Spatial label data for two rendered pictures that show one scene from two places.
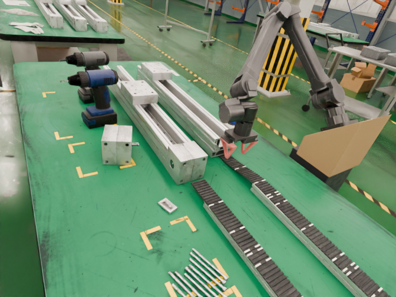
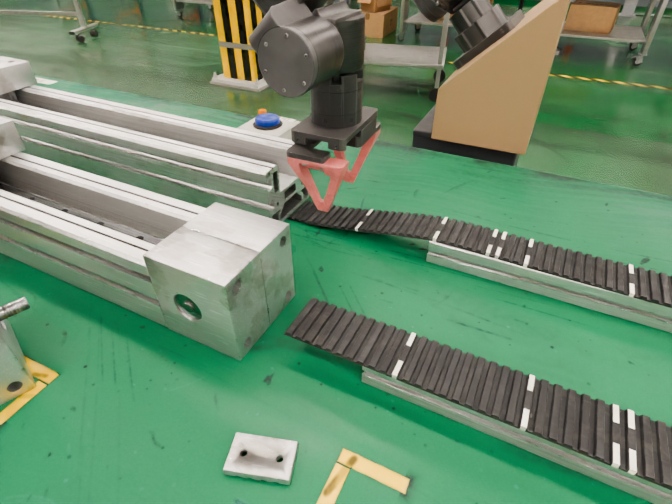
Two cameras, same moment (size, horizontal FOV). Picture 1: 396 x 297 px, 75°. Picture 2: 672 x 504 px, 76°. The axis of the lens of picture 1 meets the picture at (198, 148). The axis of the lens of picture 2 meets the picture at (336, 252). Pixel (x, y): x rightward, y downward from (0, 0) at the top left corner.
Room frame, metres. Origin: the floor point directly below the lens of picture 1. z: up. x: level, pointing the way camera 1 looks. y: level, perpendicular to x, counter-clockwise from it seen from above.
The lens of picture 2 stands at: (0.35, 0.07, 1.11)
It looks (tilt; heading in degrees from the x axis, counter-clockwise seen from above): 38 degrees down; 334
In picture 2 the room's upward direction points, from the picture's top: straight up
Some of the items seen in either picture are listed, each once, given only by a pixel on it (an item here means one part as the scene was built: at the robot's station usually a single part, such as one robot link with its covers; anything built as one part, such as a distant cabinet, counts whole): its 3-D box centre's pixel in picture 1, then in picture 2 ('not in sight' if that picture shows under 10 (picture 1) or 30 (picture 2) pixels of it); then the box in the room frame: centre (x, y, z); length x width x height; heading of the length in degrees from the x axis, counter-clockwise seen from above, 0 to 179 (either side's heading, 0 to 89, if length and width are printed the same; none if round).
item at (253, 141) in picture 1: (243, 144); (345, 153); (0.79, -0.16, 0.87); 0.07 x 0.07 x 0.09; 39
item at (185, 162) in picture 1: (188, 161); (234, 270); (0.69, 0.02, 0.83); 0.12 x 0.09 x 0.10; 127
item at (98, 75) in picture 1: (91, 99); not in sight; (0.87, 0.44, 0.89); 0.20 x 0.08 x 0.22; 136
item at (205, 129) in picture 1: (175, 101); (84, 133); (1.15, 0.15, 0.82); 0.80 x 0.10 x 0.09; 37
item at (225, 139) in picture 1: (232, 146); (327, 170); (0.76, -0.12, 0.87); 0.07 x 0.07 x 0.09; 39
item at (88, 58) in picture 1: (86, 77); not in sight; (1.07, 0.55, 0.89); 0.20 x 0.08 x 0.22; 136
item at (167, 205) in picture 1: (167, 205); (262, 457); (0.52, 0.05, 0.78); 0.05 x 0.03 x 0.01; 55
